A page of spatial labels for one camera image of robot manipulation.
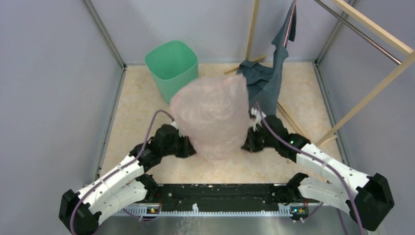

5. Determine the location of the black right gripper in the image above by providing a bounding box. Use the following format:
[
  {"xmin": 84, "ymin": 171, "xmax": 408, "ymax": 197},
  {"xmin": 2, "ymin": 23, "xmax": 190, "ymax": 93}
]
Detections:
[{"xmin": 240, "ymin": 125, "xmax": 278, "ymax": 153}]

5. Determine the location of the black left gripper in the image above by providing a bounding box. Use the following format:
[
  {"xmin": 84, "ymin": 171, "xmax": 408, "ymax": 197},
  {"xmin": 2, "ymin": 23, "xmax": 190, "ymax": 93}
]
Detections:
[{"xmin": 161, "ymin": 131, "xmax": 197, "ymax": 158}]

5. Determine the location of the pink translucent trash bag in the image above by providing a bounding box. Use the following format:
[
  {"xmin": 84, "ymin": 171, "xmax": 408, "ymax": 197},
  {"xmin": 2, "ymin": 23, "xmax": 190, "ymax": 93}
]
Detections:
[{"xmin": 169, "ymin": 75, "xmax": 250, "ymax": 162}]

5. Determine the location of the green plastic trash bin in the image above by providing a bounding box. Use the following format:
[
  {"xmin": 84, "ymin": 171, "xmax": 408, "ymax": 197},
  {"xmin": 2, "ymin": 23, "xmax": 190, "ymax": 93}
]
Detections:
[{"xmin": 145, "ymin": 40, "xmax": 199, "ymax": 104}]

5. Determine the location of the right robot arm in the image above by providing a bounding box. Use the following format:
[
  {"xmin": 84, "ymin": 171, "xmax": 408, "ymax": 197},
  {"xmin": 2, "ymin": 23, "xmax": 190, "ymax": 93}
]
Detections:
[{"xmin": 242, "ymin": 114, "xmax": 395, "ymax": 232}]

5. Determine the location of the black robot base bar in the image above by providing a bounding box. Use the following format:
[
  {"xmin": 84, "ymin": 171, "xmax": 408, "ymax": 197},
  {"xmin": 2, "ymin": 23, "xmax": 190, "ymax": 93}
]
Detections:
[{"xmin": 136, "ymin": 184, "xmax": 314, "ymax": 214}]

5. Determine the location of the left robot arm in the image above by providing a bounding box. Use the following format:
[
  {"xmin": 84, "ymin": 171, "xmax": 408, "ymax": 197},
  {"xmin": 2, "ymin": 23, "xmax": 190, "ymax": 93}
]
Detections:
[{"xmin": 59, "ymin": 123, "xmax": 196, "ymax": 235}]

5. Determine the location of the dark blue-grey cloth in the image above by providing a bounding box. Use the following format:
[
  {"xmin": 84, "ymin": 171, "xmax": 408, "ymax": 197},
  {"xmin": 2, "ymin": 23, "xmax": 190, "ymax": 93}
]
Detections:
[{"xmin": 236, "ymin": 0, "xmax": 297, "ymax": 115}]

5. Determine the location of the metal rod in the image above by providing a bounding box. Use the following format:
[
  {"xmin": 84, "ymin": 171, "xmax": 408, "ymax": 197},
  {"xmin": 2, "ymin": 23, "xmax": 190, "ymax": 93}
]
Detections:
[{"xmin": 315, "ymin": 0, "xmax": 401, "ymax": 65}]

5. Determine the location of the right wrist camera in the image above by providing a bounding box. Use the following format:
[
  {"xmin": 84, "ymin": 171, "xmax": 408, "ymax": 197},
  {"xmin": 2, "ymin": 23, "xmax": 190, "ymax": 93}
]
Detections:
[{"xmin": 250, "ymin": 107, "xmax": 266, "ymax": 132}]

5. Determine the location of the white cable duct strip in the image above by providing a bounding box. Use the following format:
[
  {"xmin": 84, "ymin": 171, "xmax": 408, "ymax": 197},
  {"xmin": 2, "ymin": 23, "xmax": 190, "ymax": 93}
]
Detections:
[{"xmin": 114, "ymin": 204, "xmax": 292, "ymax": 217}]

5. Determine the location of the wooden drying rack frame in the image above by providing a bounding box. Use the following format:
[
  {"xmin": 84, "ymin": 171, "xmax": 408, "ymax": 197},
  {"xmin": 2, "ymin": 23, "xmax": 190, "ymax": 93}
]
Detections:
[{"xmin": 224, "ymin": 0, "xmax": 415, "ymax": 148}]

